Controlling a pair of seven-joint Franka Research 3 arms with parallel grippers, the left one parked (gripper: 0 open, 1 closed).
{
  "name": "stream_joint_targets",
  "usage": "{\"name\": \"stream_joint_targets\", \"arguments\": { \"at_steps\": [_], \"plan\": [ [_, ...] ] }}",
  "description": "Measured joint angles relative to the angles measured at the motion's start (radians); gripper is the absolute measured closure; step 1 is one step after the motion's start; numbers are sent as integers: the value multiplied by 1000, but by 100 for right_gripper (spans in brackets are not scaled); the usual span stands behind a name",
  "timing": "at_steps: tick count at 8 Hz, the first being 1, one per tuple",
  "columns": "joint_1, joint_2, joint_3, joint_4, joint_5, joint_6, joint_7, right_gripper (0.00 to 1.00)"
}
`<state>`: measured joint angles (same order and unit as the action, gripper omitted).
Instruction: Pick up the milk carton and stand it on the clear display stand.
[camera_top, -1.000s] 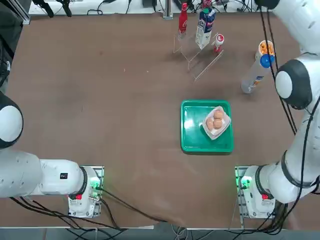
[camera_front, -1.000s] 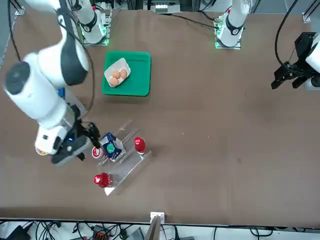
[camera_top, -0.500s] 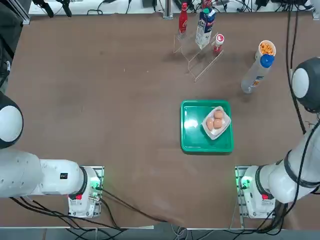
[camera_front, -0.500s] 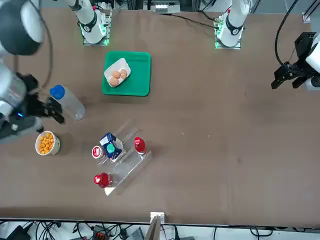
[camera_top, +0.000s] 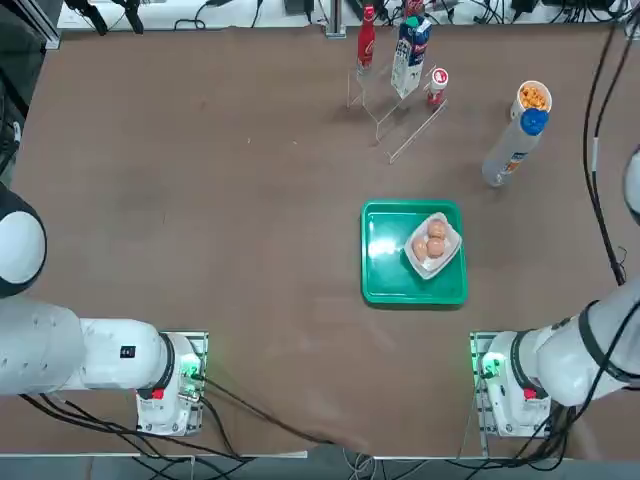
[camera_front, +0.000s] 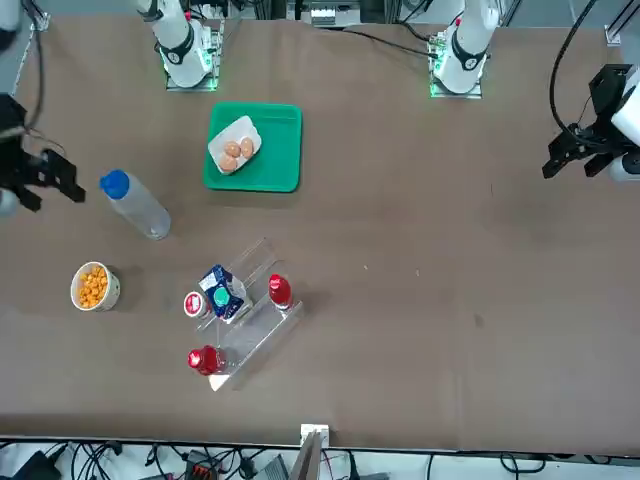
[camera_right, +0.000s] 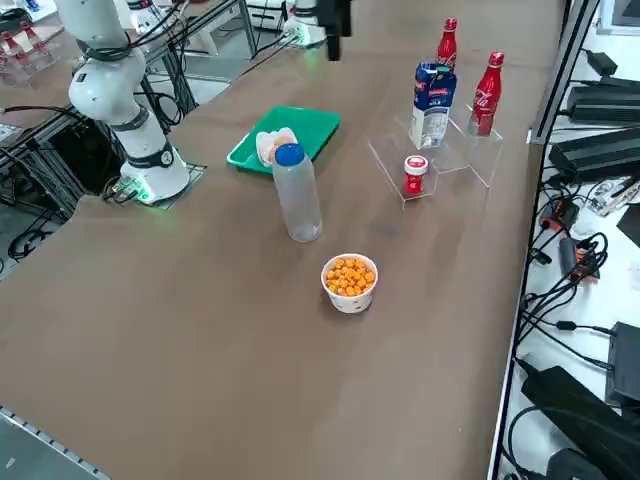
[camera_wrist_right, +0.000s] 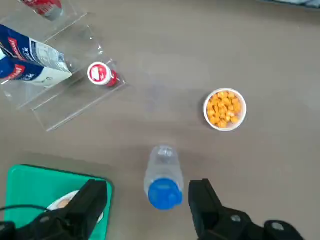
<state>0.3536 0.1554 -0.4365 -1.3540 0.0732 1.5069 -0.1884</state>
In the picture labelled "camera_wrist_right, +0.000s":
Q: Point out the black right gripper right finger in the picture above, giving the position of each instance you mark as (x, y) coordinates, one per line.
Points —
(212, 222)

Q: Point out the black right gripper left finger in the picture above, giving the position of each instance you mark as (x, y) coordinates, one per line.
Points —
(75, 220)

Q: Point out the blue and white milk carton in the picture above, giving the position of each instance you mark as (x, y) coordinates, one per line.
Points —
(32, 62)

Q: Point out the white egg carton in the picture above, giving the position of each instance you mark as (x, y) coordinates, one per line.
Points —
(62, 196)

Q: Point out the clear acrylic stepped display stand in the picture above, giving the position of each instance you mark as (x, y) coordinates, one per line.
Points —
(75, 100)

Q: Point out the brown egg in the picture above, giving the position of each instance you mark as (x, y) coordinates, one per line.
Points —
(63, 203)

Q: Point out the green plastic tray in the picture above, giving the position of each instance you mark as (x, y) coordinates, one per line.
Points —
(32, 185)

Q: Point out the clear plastic bottle blue cap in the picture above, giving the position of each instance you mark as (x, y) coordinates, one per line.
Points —
(165, 175)

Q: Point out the white cup of orange popcorn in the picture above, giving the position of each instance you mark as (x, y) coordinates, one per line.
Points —
(225, 110)

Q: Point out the small red jar white lid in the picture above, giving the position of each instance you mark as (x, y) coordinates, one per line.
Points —
(99, 73)

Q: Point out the red cola bottle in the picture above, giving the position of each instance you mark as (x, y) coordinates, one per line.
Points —
(43, 8)

